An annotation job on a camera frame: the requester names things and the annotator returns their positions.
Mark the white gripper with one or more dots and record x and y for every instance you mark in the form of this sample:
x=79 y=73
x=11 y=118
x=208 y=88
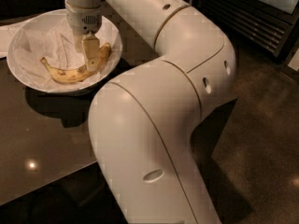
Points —
x=81 y=20

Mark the yellow spotted banana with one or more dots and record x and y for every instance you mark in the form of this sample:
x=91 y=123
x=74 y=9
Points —
x=67 y=76

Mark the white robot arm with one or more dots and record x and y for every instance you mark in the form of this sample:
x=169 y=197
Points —
x=141 y=122

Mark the white round bowl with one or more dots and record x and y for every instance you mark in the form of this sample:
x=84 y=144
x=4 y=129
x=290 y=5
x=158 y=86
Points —
x=21 y=72

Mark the white paper liner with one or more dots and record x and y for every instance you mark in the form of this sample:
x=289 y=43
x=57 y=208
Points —
x=46 y=38

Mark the white paper sheet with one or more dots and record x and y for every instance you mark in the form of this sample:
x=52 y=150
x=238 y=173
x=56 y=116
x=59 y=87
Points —
x=7 y=30

